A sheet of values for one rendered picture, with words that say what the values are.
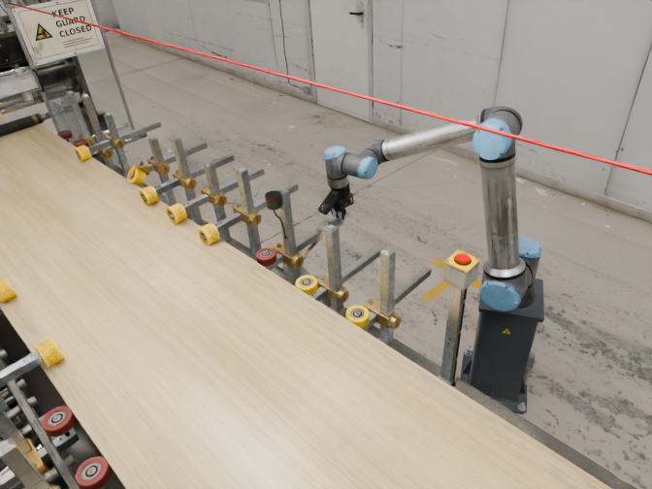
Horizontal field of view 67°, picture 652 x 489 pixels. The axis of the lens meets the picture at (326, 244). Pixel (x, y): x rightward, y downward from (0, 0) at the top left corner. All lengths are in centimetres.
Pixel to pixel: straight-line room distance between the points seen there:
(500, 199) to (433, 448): 85
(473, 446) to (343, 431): 33
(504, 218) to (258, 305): 90
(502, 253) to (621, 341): 138
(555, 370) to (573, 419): 29
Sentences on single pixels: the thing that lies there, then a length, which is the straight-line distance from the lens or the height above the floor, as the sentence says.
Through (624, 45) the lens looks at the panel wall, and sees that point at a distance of 385.
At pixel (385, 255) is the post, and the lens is 155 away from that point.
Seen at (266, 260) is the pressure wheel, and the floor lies 90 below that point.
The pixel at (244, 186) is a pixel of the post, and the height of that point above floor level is 111.
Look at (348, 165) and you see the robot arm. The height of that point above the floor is 116.
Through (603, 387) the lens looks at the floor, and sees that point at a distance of 285.
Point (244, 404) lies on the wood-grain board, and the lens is 148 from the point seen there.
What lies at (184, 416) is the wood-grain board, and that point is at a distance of 151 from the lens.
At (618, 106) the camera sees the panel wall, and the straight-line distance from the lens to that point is 394.
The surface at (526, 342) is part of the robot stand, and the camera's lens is 231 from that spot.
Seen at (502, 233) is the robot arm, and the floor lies 105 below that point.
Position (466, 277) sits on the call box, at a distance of 137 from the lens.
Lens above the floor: 208
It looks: 36 degrees down
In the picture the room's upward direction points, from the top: 5 degrees counter-clockwise
